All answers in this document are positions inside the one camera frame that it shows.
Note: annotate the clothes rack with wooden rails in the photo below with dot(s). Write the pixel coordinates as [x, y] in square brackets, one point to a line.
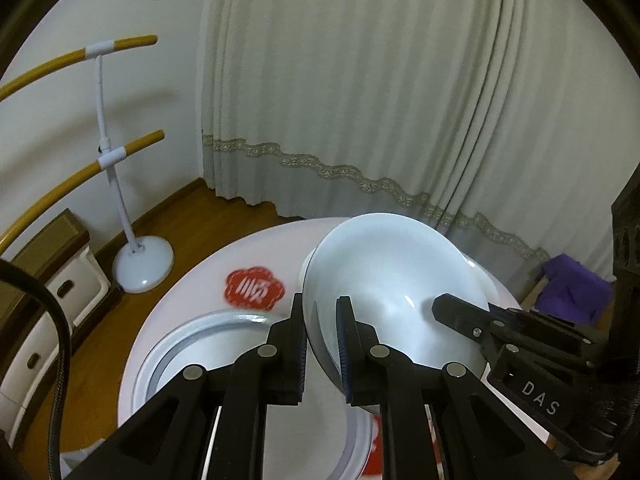
[142, 265]

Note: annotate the round white printed table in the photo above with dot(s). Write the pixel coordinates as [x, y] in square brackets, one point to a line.
[200, 290]

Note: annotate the white bowl grey band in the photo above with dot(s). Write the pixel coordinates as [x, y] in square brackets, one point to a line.
[380, 270]
[487, 285]

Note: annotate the white plate patterned grey rim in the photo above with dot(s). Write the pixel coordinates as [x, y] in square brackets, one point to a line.
[210, 355]

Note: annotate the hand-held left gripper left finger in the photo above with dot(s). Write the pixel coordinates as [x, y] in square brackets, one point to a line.
[299, 360]

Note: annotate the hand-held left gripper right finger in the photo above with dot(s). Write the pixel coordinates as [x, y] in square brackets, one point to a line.
[344, 355]

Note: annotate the white plate plain grey bands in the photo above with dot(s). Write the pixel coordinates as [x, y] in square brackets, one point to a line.
[141, 385]

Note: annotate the purple cloth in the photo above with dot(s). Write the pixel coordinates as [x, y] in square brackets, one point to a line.
[575, 290]

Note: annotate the cream curtain with lace trim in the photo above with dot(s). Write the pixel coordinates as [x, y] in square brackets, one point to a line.
[375, 85]

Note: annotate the brown cabinet with white drawers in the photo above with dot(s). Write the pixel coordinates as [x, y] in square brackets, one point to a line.
[50, 280]

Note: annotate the person's right forearm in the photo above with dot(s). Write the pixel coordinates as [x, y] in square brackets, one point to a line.
[620, 400]

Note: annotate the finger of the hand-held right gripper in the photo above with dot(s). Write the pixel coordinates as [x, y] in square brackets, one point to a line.
[460, 312]

